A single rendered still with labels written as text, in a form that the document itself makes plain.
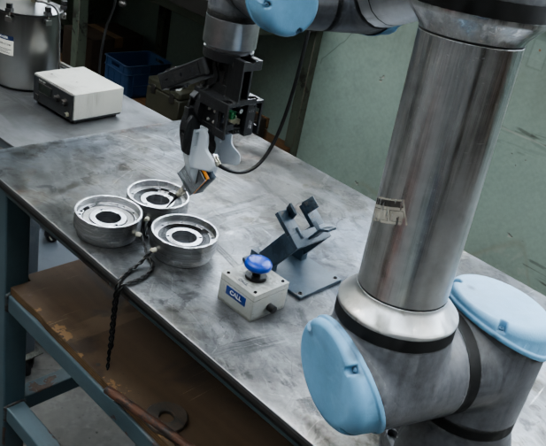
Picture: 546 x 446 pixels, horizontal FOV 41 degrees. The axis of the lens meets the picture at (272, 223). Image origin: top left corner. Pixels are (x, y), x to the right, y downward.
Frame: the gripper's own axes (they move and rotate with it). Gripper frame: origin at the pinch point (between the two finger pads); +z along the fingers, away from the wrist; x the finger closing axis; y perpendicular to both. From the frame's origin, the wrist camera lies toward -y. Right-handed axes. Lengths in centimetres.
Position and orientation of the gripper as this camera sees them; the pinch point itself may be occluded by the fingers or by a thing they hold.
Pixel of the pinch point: (200, 171)
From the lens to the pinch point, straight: 112.2
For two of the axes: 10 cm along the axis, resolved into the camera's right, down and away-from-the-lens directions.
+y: 7.1, 4.4, -5.5
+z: -1.8, 8.7, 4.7
